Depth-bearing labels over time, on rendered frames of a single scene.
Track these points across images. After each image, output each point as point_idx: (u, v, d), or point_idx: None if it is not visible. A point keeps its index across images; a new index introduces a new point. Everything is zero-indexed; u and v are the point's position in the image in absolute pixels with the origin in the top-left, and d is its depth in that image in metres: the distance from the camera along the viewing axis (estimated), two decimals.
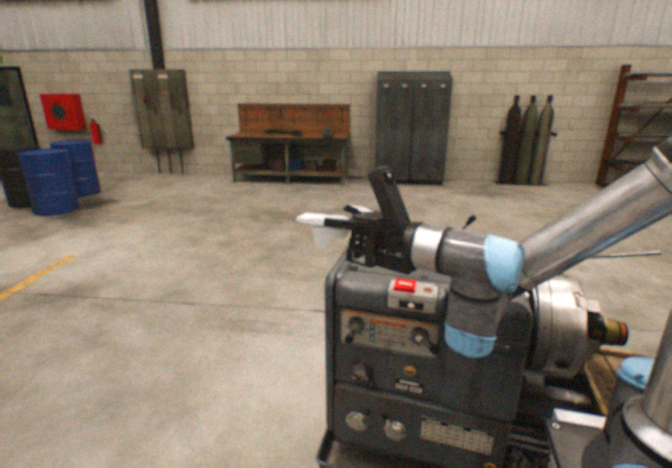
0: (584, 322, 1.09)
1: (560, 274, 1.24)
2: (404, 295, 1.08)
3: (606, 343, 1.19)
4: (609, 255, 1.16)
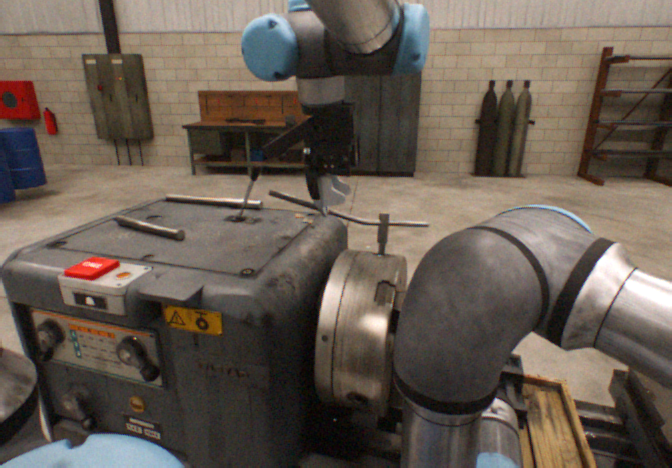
0: (384, 330, 0.65)
1: (382, 254, 0.79)
2: (77, 284, 0.64)
3: None
4: (329, 211, 0.75)
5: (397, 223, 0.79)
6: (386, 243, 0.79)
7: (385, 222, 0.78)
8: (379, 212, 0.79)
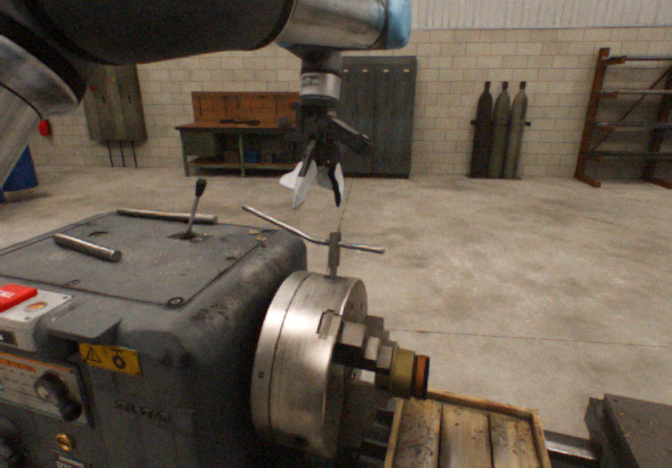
0: (324, 367, 0.59)
1: (330, 277, 0.73)
2: None
3: (396, 396, 0.69)
4: (283, 226, 0.78)
5: (346, 245, 0.71)
6: (333, 266, 0.72)
7: (331, 242, 0.72)
8: (333, 232, 0.74)
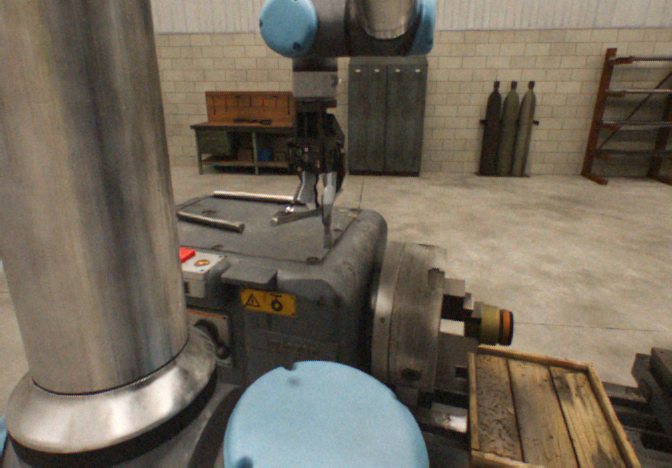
0: (437, 312, 0.73)
1: (330, 234, 0.79)
2: None
3: (484, 342, 0.82)
4: (307, 215, 0.65)
5: None
6: (332, 222, 0.78)
7: None
8: (321, 195, 0.75)
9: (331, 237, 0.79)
